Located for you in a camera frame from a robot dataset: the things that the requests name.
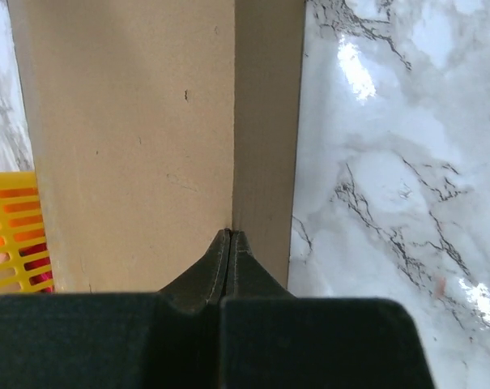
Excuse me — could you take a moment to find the brown cardboard express box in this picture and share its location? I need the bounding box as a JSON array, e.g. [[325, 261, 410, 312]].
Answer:
[[8, 1, 305, 293]]

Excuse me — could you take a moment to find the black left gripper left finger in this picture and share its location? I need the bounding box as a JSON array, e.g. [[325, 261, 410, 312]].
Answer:
[[0, 229, 231, 388]]

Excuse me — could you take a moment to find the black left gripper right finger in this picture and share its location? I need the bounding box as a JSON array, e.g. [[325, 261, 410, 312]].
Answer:
[[219, 232, 434, 388]]

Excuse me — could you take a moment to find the yellow plastic shopping basket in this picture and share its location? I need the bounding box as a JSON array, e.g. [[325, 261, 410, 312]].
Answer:
[[0, 172, 54, 295]]

